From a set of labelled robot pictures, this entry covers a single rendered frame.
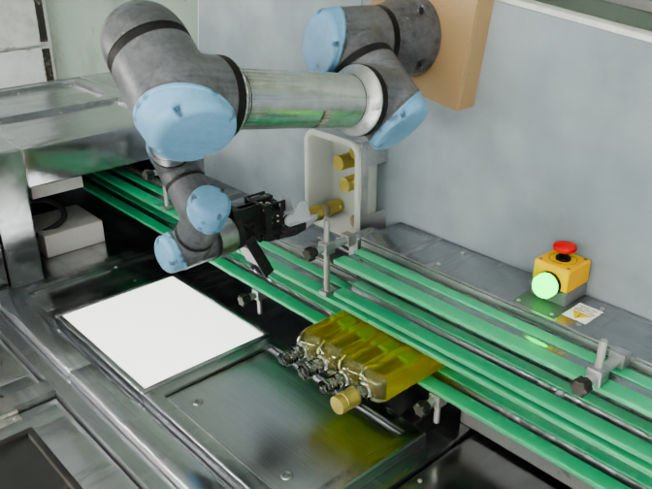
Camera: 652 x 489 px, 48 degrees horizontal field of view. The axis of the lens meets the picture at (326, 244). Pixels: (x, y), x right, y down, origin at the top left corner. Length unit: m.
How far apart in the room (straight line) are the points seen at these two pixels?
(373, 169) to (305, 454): 0.61
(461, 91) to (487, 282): 0.35
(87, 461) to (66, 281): 0.76
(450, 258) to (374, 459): 0.41
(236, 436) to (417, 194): 0.61
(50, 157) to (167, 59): 1.14
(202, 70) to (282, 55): 0.86
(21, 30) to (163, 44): 4.00
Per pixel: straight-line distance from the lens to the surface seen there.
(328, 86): 1.11
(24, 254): 2.11
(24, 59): 4.96
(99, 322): 1.84
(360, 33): 1.27
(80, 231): 2.29
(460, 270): 1.41
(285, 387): 1.55
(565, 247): 1.31
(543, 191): 1.37
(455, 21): 1.37
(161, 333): 1.76
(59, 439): 1.58
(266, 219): 1.45
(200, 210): 1.27
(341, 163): 1.61
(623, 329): 1.30
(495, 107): 1.39
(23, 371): 1.81
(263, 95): 1.02
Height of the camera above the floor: 1.86
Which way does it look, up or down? 37 degrees down
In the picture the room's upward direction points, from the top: 111 degrees counter-clockwise
